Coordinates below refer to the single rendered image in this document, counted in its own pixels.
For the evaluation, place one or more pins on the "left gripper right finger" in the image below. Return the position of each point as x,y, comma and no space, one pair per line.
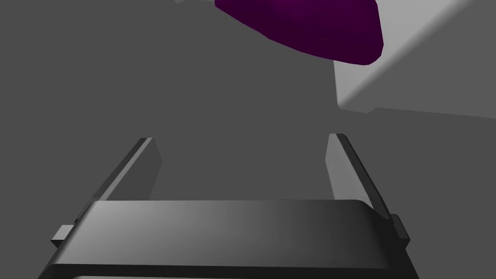
348,170

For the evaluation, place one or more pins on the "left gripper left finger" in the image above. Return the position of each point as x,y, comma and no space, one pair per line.
133,174

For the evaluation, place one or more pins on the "purple bowl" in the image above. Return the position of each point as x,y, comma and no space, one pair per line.
314,27

